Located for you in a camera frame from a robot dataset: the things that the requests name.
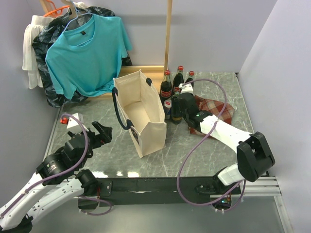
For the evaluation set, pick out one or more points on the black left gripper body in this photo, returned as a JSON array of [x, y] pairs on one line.
[[98, 139]]

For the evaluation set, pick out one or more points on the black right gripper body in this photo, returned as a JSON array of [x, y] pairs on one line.
[[185, 116]]

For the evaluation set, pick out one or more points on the silver top drink can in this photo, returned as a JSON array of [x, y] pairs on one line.
[[175, 111]]

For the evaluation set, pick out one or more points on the red tab drink can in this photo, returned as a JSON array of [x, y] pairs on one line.
[[167, 105]]

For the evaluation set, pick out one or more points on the Coca-Cola glass bottle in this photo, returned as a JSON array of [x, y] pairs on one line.
[[178, 79], [166, 87], [190, 76]]

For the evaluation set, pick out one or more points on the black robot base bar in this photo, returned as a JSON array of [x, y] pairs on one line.
[[126, 191]]

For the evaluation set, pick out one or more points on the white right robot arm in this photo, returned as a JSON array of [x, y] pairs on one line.
[[254, 156]]

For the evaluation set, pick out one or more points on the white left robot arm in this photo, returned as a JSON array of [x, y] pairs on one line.
[[57, 179]]

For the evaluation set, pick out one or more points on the beige canvas tote bag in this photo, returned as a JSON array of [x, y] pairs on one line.
[[140, 112]]

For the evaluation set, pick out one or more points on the red plaid cloth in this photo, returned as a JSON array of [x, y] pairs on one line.
[[215, 107]]

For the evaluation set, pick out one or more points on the turquoise t-shirt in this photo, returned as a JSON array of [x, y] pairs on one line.
[[88, 58]]

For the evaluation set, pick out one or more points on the dark floral patterned shirt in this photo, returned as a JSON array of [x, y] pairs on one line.
[[45, 40]]

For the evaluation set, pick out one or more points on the white hanging garment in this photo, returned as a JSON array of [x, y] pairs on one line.
[[29, 64]]

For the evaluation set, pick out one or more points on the orange plastic hanger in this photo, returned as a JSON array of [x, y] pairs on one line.
[[50, 9]]

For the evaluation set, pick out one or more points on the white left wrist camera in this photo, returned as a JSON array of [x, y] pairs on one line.
[[72, 124]]

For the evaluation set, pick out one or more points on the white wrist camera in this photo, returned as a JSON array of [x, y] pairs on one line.
[[186, 88], [72, 124]]

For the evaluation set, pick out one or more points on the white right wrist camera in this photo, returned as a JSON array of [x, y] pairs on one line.
[[186, 88]]

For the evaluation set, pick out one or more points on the aluminium rail profile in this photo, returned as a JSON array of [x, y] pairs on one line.
[[263, 187]]

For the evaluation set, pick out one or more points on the light blue wire hanger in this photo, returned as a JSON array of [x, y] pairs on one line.
[[75, 19]]

